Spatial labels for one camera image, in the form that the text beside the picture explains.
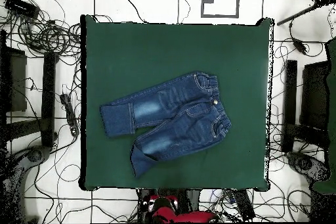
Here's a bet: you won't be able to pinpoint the black adapter box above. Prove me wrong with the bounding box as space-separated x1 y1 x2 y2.
4 0 41 20

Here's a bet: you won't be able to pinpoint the coil of black cables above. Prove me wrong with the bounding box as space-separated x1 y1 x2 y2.
18 20 81 57

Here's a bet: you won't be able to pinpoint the small black power adapter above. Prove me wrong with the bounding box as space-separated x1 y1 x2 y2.
291 37 308 55

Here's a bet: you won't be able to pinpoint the grey stand base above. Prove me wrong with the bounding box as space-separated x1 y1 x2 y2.
0 145 52 223
285 151 331 183

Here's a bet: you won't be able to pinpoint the black stand with rod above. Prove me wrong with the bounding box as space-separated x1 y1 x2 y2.
276 0 336 26

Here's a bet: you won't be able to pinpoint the blue denim jeans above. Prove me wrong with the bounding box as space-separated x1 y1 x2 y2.
99 70 232 179

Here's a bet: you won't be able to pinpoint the dark green table cloth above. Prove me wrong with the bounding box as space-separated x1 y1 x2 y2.
79 14 275 192

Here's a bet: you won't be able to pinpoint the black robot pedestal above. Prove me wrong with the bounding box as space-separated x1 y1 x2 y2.
137 189 201 223

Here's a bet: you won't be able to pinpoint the black stand bar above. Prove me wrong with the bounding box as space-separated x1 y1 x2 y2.
41 51 58 148
281 59 298 153

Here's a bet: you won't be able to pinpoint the long black power strip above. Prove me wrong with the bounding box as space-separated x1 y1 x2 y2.
232 189 256 221

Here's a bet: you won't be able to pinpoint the grey floor hatch frame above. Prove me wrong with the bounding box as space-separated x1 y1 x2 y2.
201 0 240 19

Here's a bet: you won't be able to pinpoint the dark flat panel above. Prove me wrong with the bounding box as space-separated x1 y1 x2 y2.
0 46 28 113
299 60 331 131

